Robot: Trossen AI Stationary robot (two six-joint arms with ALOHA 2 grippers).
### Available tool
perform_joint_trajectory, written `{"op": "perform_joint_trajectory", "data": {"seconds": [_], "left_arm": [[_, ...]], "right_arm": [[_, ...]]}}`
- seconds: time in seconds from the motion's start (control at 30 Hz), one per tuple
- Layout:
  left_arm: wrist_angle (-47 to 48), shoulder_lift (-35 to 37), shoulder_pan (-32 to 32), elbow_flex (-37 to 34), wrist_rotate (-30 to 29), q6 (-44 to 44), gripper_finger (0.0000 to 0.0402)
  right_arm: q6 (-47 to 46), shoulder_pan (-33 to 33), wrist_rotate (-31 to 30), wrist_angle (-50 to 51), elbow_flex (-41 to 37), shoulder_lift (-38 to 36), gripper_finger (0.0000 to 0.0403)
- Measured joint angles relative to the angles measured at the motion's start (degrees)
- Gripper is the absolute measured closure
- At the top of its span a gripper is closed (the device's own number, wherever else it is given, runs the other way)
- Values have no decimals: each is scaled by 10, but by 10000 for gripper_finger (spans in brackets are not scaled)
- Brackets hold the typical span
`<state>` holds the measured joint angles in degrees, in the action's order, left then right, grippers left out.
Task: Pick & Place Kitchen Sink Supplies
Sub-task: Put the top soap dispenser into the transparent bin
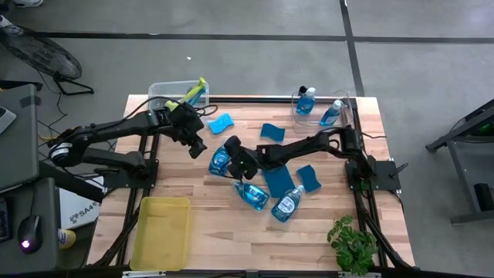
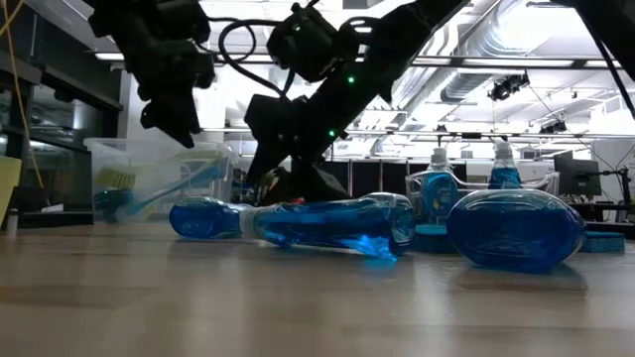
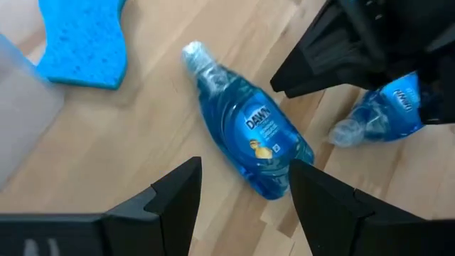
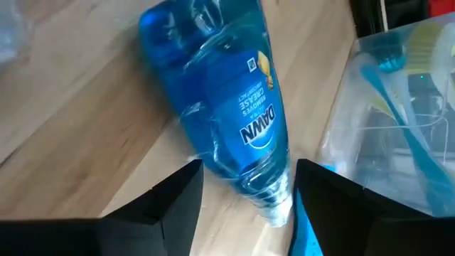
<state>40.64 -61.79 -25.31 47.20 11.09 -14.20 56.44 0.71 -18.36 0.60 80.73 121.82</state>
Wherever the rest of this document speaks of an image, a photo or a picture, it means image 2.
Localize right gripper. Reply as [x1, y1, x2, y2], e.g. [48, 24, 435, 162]
[244, 93, 351, 202]

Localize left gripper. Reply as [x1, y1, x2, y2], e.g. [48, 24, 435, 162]
[123, 52, 215, 149]

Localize blue Dawn dish soap bottle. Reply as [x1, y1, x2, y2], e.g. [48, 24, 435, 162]
[487, 141, 524, 190]
[168, 195, 249, 240]
[239, 191, 417, 262]
[420, 147, 461, 227]
[444, 187, 587, 274]

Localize green bristle dish brush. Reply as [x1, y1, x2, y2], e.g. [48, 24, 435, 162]
[94, 148, 222, 190]

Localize blue scrub sponge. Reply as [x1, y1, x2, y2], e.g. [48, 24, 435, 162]
[412, 223, 460, 255]
[577, 230, 627, 254]

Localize clear plastic storage bin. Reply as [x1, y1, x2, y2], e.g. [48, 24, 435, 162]
[82, 137, 242, 224]

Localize black partition panels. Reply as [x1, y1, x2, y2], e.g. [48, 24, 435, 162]
[317, 159, 467, 199]

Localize dark glass cabinet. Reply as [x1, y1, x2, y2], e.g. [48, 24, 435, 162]
[0, 49, 124, 229]

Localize black ceiling light cluster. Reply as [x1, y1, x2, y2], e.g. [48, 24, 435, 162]
[488, 71, 531, 103]
[539, 120, 570, 135]

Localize black computer monitor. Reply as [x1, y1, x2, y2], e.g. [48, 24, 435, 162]
[554, 150, 604, 198]

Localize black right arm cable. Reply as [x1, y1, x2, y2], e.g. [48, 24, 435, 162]
[217, 18, 299, 100]

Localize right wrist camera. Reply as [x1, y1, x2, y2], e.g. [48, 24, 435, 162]
[266, 2, 359, 84]

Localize yellow hanging cable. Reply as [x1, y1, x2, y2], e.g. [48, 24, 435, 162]
[0, 0, 54, 214]

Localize clear handled plastic caddy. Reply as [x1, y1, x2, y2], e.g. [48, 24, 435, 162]
[405, 169, 562, 227]

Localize silver ceiling duct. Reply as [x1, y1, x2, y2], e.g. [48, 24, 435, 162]
[439, 0, 557, 103]

